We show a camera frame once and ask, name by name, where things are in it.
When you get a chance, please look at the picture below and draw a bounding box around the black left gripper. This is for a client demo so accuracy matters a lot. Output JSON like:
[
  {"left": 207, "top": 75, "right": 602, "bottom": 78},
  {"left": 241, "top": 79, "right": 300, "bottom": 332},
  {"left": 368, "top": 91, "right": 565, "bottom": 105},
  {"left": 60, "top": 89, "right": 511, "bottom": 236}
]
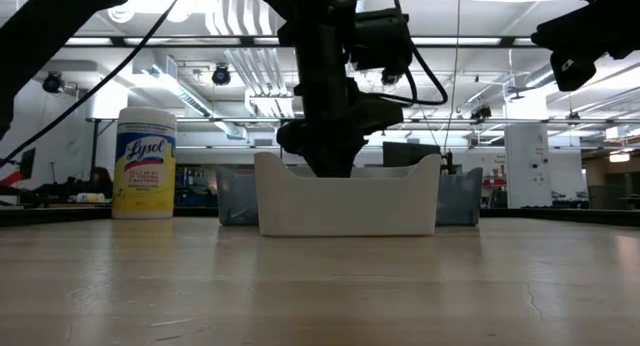
[{"left": 275, "top": 21, "right": 406, "bottom": 179}]

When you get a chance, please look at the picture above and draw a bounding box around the black computer monitor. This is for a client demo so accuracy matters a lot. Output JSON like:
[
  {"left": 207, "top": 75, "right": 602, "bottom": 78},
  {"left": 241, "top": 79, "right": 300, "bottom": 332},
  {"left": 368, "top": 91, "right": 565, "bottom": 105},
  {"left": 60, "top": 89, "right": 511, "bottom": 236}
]
[{"left": 382, "top": 141, "right": 442, "bottom": 168}]

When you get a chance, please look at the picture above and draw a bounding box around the blue storage shelf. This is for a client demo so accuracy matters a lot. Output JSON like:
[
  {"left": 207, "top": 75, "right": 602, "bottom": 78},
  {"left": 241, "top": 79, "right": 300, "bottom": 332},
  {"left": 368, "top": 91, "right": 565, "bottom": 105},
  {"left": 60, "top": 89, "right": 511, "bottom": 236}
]
[{"left": 174, "top": 164, "right": 219, "bottom": 208}]

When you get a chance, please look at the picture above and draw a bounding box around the white plastic bin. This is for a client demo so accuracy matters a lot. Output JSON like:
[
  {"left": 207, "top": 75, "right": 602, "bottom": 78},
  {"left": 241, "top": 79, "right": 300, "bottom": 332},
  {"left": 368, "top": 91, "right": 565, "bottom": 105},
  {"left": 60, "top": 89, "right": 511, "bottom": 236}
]
[{"left": 253, "top": 152, "right": 443, "bottom": 238}]

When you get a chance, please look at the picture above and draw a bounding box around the yellow Lysol wipes canister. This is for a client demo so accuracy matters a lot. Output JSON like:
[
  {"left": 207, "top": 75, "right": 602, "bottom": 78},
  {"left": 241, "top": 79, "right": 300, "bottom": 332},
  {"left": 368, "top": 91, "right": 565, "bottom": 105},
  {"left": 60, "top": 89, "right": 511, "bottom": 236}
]
[{"left": 111, "top": 105, "right": 178, "bottom": 220}]

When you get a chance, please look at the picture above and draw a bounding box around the white square column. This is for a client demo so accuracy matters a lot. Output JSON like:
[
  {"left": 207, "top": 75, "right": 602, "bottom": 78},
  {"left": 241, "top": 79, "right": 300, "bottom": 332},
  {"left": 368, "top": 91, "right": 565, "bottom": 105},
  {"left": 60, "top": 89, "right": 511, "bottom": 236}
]
[{"left": 503, "top": 123, "right": 552, "bottom": 210}]

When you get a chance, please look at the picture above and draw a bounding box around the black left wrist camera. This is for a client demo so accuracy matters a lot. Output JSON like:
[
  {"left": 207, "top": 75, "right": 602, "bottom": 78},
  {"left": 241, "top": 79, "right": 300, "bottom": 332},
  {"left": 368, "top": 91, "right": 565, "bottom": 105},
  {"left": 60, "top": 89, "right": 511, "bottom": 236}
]
[{"left": 348, "top": 7, "right": 416, "bottom": 73}]

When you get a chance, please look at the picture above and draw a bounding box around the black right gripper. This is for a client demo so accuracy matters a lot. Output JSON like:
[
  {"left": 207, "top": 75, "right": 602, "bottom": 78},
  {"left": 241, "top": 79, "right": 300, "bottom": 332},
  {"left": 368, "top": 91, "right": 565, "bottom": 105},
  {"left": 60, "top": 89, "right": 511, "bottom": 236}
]
[{"left": 530, "top": 0, "right": 640, "bottom": 93}]

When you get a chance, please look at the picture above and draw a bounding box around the black ceiling spotlight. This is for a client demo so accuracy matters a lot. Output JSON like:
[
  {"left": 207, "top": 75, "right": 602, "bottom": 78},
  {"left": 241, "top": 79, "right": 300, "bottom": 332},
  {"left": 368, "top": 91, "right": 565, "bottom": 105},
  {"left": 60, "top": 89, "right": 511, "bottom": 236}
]
[
  {"left": 469, "top": 104, "right": 494, "bottom": 122},
  {"left": 42, "top": 71, "right": 65, "bottom": 95},
  {"left": 210, "top": 65, "right": 232, "bottom": 86}
]

